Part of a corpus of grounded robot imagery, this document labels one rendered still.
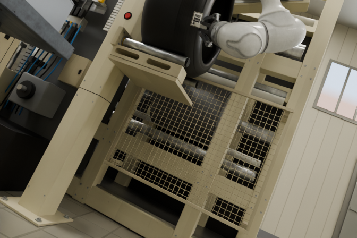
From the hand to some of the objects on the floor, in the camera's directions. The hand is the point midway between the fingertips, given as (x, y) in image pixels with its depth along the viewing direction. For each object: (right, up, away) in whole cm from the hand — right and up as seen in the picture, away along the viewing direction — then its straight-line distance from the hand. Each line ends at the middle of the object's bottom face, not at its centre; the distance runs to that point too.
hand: (200, 25), depth 123 cm
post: (-77, -83, +18) cm, 115 cm away
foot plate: (-77, -83, +19) cm, 115 cm away
